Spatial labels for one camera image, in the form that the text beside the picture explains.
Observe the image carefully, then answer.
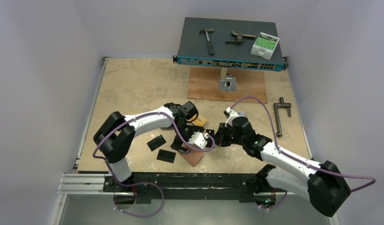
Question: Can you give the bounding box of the blue grey network switch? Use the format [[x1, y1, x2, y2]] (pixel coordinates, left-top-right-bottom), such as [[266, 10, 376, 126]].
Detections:
[[173, 17, 288, 71]]

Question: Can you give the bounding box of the pink leather card holder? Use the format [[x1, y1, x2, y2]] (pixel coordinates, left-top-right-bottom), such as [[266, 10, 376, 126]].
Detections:
[[181, 150, 204, 167]]

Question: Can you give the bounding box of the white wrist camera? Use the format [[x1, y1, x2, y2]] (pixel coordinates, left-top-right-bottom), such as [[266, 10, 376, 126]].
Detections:
[[223, 107, 241, 127], [187, 132, 213, 152]]

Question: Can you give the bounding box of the single black card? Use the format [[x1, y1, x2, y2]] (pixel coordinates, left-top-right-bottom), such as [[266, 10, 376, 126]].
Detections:
[[147, 135, 166, 151], [156, 149, 176, 164]]

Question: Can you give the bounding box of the white green electronic box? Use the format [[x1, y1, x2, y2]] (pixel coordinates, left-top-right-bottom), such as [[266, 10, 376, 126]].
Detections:
[[250, 32, 279, 60]]

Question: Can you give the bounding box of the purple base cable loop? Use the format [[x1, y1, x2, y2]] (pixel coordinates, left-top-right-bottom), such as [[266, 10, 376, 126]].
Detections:
[[113, 180, 166, 218]]

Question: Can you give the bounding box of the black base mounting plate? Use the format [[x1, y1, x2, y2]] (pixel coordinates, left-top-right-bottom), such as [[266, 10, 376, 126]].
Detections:
[[103, 172, 284, 207]]

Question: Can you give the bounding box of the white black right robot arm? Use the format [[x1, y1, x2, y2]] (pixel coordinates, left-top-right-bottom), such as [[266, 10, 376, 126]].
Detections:
[[214, 117, 352, 217]]

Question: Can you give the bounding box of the rusty metal tool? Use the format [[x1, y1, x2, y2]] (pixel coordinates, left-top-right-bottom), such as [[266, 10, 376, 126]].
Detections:
[[225, 30, 256, 45]]

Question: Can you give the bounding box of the metal stand bracket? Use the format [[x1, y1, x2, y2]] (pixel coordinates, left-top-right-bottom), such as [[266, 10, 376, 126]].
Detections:
[[218, 67, 236, 91]]

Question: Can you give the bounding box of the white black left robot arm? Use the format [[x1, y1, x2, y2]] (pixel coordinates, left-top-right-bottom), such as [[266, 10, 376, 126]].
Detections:
[[93, 101, 214, 192]]

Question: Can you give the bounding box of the dark metal clamp handle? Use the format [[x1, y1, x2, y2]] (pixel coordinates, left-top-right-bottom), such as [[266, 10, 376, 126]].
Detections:
[[273, 97, 292, 137]]

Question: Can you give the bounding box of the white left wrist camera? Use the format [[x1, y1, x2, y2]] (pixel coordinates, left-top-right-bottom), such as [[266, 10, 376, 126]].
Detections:
[[187, 132, 213, 152]]

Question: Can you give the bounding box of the brown wooden board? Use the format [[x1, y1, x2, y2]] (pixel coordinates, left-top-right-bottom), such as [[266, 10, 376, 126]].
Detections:
[[187, 67, 268, 104]]

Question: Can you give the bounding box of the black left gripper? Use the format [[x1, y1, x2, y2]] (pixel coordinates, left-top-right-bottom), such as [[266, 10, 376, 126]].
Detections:
[[171, 123, 204, 154]]

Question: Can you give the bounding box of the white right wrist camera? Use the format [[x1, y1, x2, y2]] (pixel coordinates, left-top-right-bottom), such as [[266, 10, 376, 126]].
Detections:
[[223, 107, 241, 127]]

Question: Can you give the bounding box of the small claw hammer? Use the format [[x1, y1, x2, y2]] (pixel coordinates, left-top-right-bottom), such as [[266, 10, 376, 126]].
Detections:
[[199, 28, 215, 56]]

